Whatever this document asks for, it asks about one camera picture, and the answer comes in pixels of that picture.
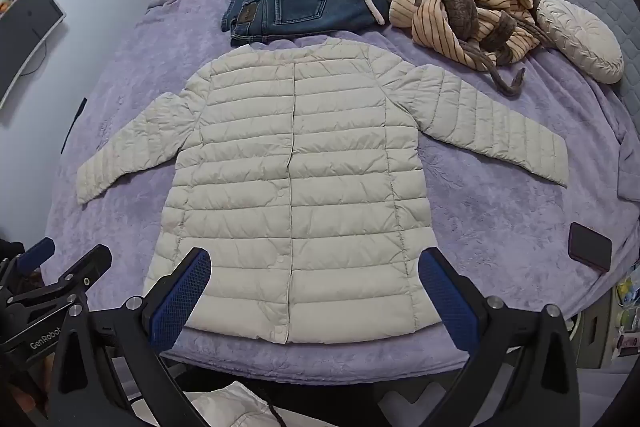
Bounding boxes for curved computer monitor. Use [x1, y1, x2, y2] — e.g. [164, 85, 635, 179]
[0, 0, 67, 110]

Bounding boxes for blue denim jeans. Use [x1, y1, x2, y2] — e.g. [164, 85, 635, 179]
[220, 0, 389, 48]

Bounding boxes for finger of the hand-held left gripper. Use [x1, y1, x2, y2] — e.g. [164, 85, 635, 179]
[7, 244, 112, 309]
[0, 237, 56, 280]

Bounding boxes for cluttered bedside table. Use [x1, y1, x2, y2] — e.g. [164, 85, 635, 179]
[572, 267, 640, 370]

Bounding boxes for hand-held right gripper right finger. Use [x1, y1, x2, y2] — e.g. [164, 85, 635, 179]
[418, 247, 582, 427]

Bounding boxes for purple embossed blanket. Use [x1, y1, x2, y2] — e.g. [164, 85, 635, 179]
[42, 0, 640, 388]

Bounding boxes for dark smartphone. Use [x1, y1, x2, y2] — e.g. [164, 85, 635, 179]
[568, 222, 613, 273]

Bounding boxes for round cream pleated pillow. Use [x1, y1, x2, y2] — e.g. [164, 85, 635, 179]
[535, 0, 625, 84]

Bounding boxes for black flat strip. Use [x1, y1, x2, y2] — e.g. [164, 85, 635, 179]
[61, 97, 88, 155]

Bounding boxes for person's white clothing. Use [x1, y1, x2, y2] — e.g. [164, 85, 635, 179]
[187, 382, 281, 427]

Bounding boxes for striped brown fleece robe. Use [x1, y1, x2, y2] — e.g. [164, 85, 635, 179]
[376, 0, 548, 98]

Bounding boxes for cream puffer jacket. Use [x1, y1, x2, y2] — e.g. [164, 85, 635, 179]
[76, 41, 571, 348]

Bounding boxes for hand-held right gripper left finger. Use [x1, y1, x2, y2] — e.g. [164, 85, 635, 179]
[47, 247, 213, 427]

